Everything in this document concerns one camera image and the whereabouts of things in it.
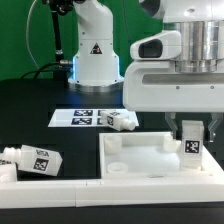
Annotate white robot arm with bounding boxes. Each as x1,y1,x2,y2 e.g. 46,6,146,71
69,0,224,140

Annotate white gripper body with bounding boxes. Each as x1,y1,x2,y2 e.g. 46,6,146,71
123,61,224,113

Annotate black cables at base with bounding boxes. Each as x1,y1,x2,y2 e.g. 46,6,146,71
20,59,74,80

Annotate white tag sheet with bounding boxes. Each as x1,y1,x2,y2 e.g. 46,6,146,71
48,108,139,127

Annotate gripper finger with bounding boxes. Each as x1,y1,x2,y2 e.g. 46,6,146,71
165,112,178,138
208,113,223,142

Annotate white square tabletop part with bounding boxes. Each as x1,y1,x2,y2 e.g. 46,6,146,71
99,132,217,179

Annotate grey cable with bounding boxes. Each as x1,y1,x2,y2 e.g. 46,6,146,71
25,0,44,78

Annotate white U-shaped fence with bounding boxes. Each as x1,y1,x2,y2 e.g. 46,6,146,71
0,162,224,208

